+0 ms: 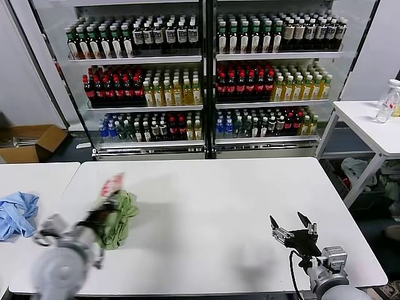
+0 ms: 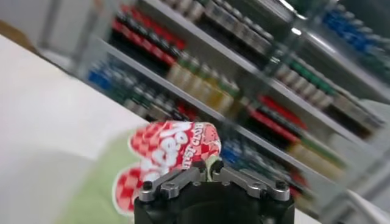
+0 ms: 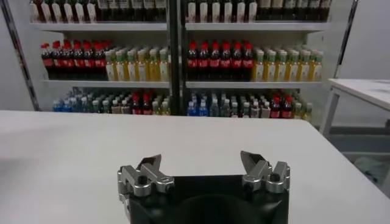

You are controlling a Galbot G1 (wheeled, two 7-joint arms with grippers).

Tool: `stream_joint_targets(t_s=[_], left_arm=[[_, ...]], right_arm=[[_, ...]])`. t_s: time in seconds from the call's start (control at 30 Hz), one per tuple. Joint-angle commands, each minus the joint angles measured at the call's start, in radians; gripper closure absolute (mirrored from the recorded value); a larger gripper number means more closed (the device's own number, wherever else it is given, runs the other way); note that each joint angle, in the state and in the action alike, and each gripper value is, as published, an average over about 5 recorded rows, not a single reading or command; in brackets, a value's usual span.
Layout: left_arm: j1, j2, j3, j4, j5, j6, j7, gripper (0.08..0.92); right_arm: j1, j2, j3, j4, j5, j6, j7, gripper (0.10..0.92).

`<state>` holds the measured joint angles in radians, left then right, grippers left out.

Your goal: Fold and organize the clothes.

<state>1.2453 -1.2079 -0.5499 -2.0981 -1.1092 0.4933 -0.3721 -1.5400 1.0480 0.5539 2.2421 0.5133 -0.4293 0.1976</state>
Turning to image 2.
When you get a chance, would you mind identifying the glass door drinks cabinet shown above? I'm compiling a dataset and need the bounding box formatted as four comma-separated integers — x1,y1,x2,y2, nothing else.
71,0,305,135
222,0,390,224

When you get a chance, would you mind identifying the white cabinet shelf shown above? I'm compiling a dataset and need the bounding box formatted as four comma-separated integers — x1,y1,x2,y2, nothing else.
236,126,339,185
269,79,368,145
99,39,234,124
141,0,263,74

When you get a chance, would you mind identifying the brown cardboard box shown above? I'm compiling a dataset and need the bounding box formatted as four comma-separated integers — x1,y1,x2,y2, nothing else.
0,19,38,54

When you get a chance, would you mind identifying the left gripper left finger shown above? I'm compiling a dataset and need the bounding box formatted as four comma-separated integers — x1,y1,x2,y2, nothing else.
138,159,208,203

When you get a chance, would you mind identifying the light green printed t-shirt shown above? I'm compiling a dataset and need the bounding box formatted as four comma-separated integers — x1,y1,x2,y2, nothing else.
57,120,223,224

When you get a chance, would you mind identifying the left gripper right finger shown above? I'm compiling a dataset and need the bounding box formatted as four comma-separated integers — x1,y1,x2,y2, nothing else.
210,159,292,202

